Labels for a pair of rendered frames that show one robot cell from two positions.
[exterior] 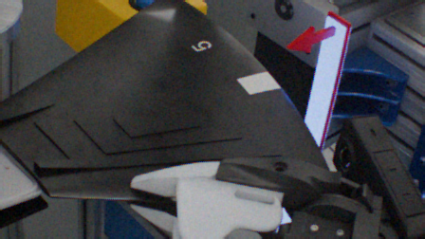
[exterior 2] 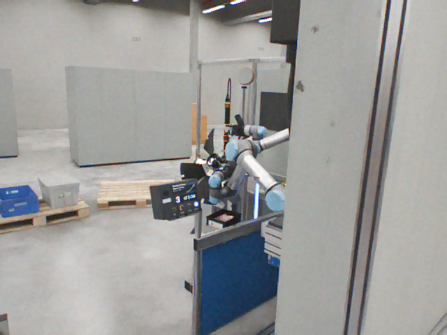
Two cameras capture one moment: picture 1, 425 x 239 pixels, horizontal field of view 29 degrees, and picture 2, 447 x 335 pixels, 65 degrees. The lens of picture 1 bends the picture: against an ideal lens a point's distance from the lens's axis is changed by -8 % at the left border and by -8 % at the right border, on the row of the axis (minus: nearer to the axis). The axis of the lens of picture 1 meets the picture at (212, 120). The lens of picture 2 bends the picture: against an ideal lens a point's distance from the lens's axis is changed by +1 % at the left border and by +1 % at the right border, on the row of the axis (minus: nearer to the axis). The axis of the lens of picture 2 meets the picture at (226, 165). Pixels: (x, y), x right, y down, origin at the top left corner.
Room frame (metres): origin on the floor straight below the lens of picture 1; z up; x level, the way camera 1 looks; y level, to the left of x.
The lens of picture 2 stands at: (0.59, -2.50, 1.79)
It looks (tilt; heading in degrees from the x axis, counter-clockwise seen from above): 13 degrees down; 94
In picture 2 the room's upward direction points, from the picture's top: 2 degrees clockwise
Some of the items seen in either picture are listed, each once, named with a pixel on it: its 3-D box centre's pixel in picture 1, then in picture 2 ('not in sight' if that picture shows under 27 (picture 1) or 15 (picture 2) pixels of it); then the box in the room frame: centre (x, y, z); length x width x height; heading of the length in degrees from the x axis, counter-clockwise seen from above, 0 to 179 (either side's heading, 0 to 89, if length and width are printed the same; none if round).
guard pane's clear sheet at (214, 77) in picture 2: not in sight; (287, 121); (0.87, 0.67, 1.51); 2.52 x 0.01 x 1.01; 137
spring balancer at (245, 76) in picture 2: not in sight; (245, 76); (0.48, 0.86, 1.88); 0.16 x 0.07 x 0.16; 172
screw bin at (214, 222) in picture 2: not in sight; (223, 219); (0.40, -0.11, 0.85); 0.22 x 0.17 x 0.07; 61
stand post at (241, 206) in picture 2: not in sight; (239, 224); (0.50, 0.48, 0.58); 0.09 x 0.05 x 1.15; 137
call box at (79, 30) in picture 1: (125, 23); not in sight; (0.84, 0.12, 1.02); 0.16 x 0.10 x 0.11; 47
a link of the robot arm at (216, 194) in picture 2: not in sight; (217, 194); (0.36, -0.25, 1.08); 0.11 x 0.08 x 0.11; 45
